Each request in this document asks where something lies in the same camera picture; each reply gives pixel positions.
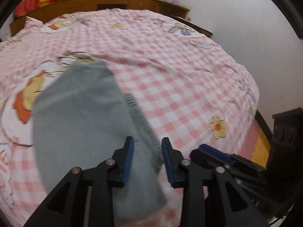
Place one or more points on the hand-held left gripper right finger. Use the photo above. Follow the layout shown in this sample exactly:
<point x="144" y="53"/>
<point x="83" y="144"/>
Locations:
<point x="167" y="163"/>

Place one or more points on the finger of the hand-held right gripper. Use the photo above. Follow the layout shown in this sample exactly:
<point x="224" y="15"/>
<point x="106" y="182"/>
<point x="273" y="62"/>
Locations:
<point x="215" y="152"/>
<point x="201" y="158"/>

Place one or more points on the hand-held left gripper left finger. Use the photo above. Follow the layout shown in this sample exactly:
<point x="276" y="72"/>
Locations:
<point x="127" y="162"/>

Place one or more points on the grey pants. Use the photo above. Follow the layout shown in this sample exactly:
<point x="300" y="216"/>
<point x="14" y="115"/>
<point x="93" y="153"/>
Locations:
<point x="78" y="123"/>

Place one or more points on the pink and yellow floor mat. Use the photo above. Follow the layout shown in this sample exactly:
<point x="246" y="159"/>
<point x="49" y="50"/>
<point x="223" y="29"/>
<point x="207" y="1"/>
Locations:
<point x="258" y="141"/>

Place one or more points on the dark wooden nightstand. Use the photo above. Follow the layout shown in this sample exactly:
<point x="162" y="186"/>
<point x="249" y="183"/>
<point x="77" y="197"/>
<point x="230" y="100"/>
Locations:
<point x="286" y="132"/>

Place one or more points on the pink checkered cartoon blanket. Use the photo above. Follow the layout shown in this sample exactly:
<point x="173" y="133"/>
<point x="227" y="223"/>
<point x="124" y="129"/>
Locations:
<point x="177" y="75"/>

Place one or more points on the small purple item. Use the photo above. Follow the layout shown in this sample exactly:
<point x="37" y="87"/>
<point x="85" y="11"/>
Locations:
<point x="176" y="2"/>

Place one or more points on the long wooden cabinet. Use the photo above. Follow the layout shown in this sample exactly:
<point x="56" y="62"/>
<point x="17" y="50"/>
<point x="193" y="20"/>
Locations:
<point x="82" y="3"/>

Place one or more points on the yellow box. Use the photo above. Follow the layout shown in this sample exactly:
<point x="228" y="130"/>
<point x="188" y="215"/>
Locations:
<point x="45" y="2"/>

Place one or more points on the floral curtain with red hem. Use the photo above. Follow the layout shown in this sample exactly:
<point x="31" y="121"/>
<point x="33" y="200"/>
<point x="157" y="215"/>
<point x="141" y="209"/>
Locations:
<point x="26" y="3"/>

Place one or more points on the dark wooden bed frame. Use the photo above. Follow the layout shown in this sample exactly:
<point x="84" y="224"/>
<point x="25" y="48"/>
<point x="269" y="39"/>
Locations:
<point x="194" y="26"/>

